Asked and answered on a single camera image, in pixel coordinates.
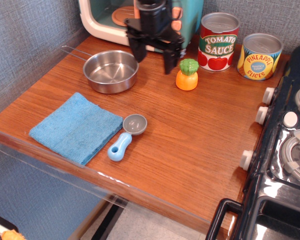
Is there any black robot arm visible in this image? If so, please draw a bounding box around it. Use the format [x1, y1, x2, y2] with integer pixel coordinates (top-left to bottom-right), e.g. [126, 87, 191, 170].
[124, 0, 185, 75]

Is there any orange fuzzy object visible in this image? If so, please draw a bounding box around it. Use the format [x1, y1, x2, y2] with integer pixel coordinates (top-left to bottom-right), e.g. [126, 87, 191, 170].
[1, 229, 25, 240]

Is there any white stove knob middle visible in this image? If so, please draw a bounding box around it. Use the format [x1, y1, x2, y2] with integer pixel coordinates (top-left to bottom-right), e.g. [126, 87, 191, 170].
[255, 106, 269, 125]

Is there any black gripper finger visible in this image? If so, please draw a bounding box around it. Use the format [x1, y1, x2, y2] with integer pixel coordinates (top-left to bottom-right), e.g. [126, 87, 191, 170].
[129, 38, 147, 63]
[163, 49, 182, 75]

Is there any clear acrylic table guard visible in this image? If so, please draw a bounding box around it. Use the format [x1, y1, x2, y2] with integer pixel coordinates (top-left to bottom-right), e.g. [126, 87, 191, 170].
[0, 126, 237, 240]

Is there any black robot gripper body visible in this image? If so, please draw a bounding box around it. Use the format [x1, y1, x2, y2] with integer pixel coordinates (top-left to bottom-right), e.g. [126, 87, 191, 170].
[124, 4, 184, 52]

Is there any white stove knob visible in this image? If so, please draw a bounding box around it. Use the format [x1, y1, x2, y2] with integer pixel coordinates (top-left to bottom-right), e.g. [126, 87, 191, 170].
[262, 87, 276, 105]
[255, 106, 269, 125]
[239, 150, 254, 171]

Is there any stainless steel pan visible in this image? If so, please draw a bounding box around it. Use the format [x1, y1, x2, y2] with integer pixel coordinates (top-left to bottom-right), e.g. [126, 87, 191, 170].
[61, 45, 139, 94]

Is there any tomato sauce can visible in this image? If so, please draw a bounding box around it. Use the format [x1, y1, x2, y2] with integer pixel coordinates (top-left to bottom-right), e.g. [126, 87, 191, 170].
[197, 12, 241, 72]

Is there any pineapple slices can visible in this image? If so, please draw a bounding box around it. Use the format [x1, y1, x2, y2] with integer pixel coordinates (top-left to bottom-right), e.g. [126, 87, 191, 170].
[237, 33, 284, 81]

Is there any black toy stove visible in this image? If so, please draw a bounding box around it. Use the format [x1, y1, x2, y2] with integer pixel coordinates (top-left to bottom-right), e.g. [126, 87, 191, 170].
[205, 42, 300, 240]

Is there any white stove knob bottom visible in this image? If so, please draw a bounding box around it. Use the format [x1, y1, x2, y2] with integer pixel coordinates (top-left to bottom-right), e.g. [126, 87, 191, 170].
[239, 150, 254, 171]

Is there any orange microwave turntable plate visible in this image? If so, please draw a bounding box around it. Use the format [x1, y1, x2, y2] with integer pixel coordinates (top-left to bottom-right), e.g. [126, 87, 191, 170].
[111, 6, 140, 27]

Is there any toy microwave oven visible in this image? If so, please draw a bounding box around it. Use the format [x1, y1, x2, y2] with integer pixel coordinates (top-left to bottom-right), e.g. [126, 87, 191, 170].
[78, 0, 204, 49]

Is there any orange carrot salt shaker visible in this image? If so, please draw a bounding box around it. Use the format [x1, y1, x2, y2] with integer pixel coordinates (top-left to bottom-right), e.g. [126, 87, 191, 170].
[175, 58, 199, 91]

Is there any black oven door handle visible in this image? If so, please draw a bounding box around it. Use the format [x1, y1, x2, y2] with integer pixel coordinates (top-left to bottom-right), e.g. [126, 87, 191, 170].
[205, 198, 244, 240]

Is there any blue grey measuring scoop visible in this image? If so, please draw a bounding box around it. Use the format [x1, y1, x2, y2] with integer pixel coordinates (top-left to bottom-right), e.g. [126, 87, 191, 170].
[107, 114, 148, 162]

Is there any blue folded cloth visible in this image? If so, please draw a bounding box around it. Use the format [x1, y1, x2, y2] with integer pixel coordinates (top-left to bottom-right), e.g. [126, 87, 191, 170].
[29, 92, 123, 166]

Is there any white stove knob top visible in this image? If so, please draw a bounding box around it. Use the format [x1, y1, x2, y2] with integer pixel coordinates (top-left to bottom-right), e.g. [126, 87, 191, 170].
[262, 87, 276, 105]

